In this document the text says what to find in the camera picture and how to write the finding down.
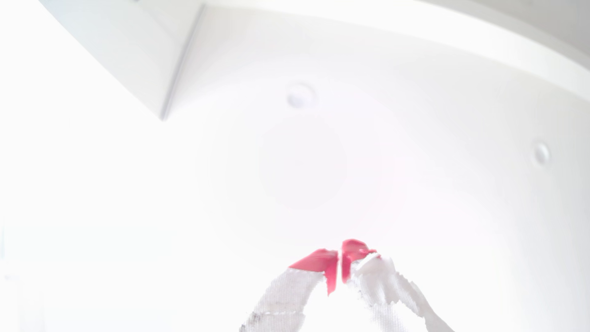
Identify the round recessed ceiling light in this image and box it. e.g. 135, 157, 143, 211
532, 142, 551, 167

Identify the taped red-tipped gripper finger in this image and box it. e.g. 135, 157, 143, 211
341, 238, 456, 332
239, 248, 340, 332

